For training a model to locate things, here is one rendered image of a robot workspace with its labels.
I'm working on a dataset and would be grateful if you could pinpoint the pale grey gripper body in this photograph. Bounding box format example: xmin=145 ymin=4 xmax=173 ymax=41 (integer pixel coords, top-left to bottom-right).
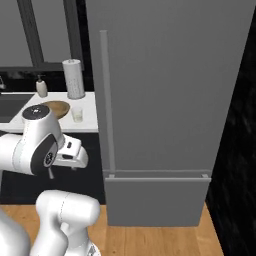
xmin=53 ymin=147 xmax=90 ymax=170

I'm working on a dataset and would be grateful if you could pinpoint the glass of lemonade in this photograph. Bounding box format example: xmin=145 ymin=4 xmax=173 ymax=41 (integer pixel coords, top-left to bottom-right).
xmin=70 ymin=106 xmax=85 ymax=124

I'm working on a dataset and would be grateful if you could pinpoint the wooden bowl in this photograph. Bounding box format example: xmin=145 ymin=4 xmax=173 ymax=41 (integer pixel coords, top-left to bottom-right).
xmin=39 ymin=100 xmax=72 ymax=120

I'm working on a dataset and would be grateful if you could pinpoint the grey fridge drawer front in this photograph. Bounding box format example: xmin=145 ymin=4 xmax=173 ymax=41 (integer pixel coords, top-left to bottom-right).
xmin=104 ymin=176 xmax=212 ymax=228

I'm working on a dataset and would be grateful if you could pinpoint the grey fridge door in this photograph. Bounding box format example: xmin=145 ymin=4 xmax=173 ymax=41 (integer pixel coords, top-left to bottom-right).
xmin=84 ymin=0 xmax=256 ymax=173

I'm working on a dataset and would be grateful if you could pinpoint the black base cupboard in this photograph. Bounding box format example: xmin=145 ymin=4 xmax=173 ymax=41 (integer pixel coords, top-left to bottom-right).
xmin=0 ymin=130 xmax=107 ymax=206

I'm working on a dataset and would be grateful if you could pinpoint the dark sink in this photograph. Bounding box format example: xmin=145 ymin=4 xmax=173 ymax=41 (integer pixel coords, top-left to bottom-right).
xmin=0 ymin=92 xmax=36 ymax=124

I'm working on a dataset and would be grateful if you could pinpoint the beige soap dispenser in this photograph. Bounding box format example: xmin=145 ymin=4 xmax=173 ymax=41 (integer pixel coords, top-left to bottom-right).
xmin=35 ymin=74 xmax=49 ymax=99

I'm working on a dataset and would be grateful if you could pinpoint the white paper towel roll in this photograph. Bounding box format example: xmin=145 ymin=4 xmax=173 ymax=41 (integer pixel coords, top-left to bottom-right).
xmin=61 ymin=58 xmax=87 ymax=101

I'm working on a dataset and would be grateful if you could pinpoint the dark framed window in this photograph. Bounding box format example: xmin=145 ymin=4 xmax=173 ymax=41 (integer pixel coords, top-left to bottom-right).
xmin=0 ymin=0 xmax=85 ymax=73

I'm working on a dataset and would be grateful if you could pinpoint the grey fridge door handle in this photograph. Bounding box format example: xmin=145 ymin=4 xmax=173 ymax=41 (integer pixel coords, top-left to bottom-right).
xmin=99 ymin=29 xmax=117 ymax=175

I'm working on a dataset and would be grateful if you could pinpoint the grey fridge drawer handle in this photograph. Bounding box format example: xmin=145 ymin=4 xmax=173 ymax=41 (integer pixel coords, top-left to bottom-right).
xmin=102 ymin=169 xmax=213 ymax=180

